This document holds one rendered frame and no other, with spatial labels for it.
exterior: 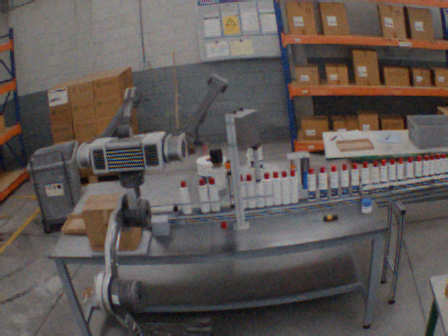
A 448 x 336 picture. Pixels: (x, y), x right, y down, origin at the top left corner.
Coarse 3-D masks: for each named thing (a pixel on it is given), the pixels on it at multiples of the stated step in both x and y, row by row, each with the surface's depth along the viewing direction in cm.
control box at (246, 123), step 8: (240, 112) 305; (248, 112) 303; (256, 112) 306; (240, 120) 295; (248, 120) 301; (256, 120) 307; (240, 128) 296; (248, 128) 301; (256, 128) 308; (240, 136) 298; (248, 136) 302; (256, 136) 309; (240, 144) 300; (248, 144) 303
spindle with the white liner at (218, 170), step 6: (210, 150) 348; (216, 150) 345; (210, 156) 349; (216, 156) 346; (222, 156) 348; (216, 162) 347; (222, 162) 350; (216, 168) 348; (222, 168) 349; (216, 174) 349; (222, 174) 350; (216, 180) 351; (222, 180) 351; (222, 186) 352; (222, 192) 353
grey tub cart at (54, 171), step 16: (64, 144) 573; (32, 160) 528; (48, 160) 572; (64, 160) 496; (32, 176) 501; (48, 176) 504; (64, 176) 509; (48, 192) 510; (64, 192) 514; (80, 192) 570; (48, 208) 516; (64, 208) 521; (48, 224) 522
